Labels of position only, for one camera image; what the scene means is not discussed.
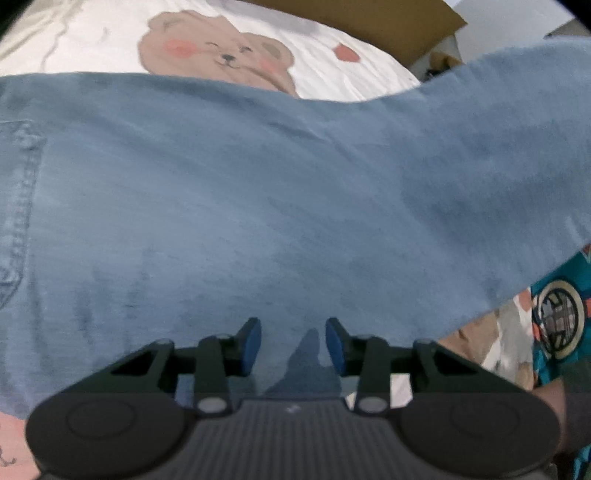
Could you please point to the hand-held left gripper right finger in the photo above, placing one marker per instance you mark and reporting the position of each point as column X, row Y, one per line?
column 334, row 348

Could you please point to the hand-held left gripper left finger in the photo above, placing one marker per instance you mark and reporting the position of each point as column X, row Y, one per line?
column 251, row 348

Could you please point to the blue denim pants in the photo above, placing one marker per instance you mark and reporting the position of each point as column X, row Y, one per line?
column 277, row 184

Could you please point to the teal printed shirt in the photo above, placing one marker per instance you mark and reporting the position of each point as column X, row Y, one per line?
column 558, row 314

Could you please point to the brown folded garment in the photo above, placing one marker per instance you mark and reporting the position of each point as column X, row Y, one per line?
column 445, row 61

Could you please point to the flattened cardboard sheet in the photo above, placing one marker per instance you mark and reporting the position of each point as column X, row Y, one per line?
column 392, row 23

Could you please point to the cream bear print blanket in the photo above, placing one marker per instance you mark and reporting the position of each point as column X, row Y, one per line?
column 115, row 46

